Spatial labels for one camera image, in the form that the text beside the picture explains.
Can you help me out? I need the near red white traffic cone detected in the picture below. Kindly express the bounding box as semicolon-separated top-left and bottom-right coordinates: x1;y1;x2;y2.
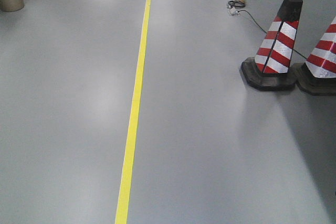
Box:
241;0;303;91

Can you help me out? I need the far red white traffic cone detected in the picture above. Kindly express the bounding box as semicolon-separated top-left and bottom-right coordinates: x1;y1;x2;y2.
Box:
292;20;335;96

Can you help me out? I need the red white traffic cone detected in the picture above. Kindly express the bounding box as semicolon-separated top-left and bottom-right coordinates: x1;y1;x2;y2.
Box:
292;20;335;96
241;0;303;91

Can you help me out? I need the black floor cable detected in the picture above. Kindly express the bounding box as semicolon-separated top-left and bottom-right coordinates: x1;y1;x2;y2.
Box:
227;0;308;61

